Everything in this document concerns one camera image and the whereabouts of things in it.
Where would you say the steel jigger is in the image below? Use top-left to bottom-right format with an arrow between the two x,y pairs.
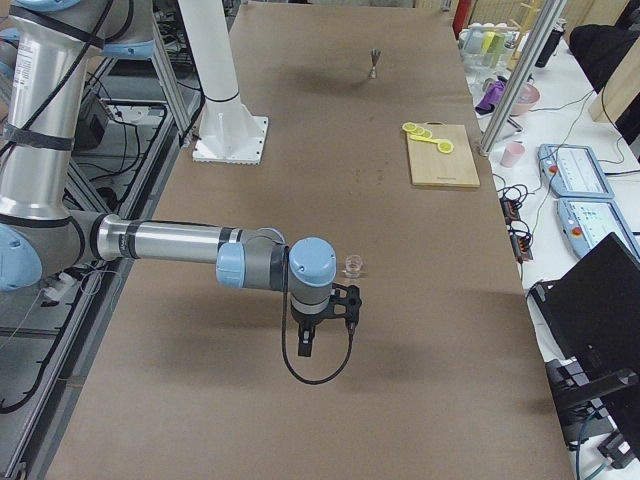
368,49 -> 381,79

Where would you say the green cup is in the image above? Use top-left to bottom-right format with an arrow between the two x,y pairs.
481,32 -> 505,68

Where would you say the lemon slice on spoon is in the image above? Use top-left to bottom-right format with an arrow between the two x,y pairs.
437,142 -> 454,154

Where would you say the upper teach pendant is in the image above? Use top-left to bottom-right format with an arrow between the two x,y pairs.
537,144 -> 614,199

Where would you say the yellow plastic spoon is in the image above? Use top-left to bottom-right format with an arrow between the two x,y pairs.
409,134 -> 453,150

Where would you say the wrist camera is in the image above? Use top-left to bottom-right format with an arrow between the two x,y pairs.
329,283 -> 362,325

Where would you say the white pedestal column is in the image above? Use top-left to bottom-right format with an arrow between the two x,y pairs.
179,0 -> 269,165

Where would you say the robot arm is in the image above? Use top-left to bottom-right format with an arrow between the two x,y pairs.
1,1 -> 338,357

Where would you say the clear glass measuring cup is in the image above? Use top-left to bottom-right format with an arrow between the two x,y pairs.
343,254 -> 367,279

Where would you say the pink bowl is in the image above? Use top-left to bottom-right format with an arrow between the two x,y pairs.
510,83 -> 540,116

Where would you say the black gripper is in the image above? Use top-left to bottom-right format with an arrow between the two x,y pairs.
292,309 -> 325,357

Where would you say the wooden cutting board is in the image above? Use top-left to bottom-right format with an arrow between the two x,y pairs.
402,122 -> 480,188

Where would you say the aluminium frame post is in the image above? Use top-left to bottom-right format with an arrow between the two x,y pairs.
478,0 -> 567,157

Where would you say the wrist cable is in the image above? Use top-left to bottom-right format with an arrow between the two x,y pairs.
280,244 -> 357,386

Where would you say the teach pendant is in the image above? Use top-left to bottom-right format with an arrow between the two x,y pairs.
537,144 -> 614,199
556,197 -> 639,258

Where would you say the purple cloth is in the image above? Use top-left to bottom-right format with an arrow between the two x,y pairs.
475,79 -> 506,115

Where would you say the lower teach pendant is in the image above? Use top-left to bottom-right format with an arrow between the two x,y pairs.
556,197 -> 639,258

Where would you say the pink cup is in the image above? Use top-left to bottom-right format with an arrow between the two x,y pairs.
500,141 -> 526,168

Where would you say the black bottle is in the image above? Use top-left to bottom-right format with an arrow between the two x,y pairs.
534,18 -> 567,68

